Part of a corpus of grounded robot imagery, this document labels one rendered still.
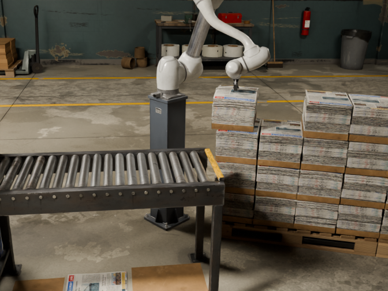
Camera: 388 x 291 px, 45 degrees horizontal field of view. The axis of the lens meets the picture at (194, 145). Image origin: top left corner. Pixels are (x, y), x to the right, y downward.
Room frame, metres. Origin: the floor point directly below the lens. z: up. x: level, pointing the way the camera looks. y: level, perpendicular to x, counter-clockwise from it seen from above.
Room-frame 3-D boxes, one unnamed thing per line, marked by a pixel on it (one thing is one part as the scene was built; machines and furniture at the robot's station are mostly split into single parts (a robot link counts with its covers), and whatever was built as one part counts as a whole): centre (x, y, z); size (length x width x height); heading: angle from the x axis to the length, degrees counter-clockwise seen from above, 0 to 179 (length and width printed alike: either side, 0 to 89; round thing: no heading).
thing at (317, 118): (3.10, -0.89, 0.95); 0.38 x 0.29 x 0.23; 170
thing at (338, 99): (3.11, -0.89, 1.06); 0.37 x 0.29 x 0.01; 170
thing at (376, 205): (3.12, -0.75, 0.40); 1.16 x 0.38 x 0.51; 80
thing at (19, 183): (2.35, 0.93, 0.77); 0.47 x 0.05 x 0.05; 9
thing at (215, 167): (2.51, -0.12, 0.81); 0.43 x 0.03 x 0.02; 9
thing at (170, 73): (3.29, 0.19, 1.17); 0.18 x 0.16 x 0.22; 138
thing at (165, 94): (3.27, 0.21, 1.03); 0.22 x 0.18 x 0.06; 137
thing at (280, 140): (3.12, -0.75, 0.42); 1.17 x 0.39 x 0.83; 80
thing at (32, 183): (2.36, 0.86, 0.77); 0.47 x 0.05 x 0.05; 9
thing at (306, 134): (3.10, -0.89, 0.86); 0.38 x 0.29 x 0.04; 170
